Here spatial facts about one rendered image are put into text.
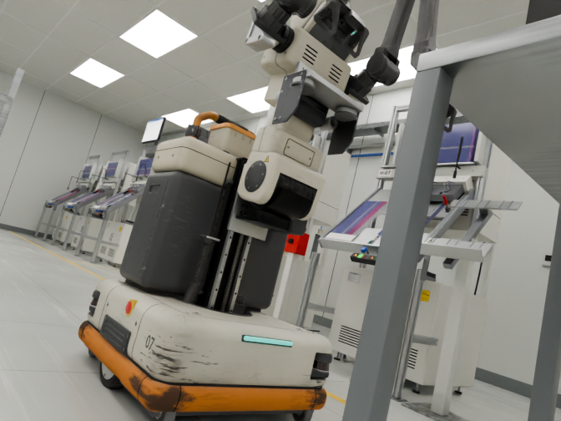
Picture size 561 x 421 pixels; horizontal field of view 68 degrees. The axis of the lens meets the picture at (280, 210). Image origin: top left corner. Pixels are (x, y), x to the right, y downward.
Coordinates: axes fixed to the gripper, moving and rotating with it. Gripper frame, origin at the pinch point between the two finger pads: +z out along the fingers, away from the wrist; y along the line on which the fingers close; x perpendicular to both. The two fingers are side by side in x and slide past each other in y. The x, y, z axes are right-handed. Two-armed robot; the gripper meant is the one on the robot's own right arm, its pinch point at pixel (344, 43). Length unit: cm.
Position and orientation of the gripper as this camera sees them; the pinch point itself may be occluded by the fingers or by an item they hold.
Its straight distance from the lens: 104.2
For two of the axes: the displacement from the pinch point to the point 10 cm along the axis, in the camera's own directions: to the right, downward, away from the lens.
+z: 0.4, 8.8, -4.8
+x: -6.9, 3.7, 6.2
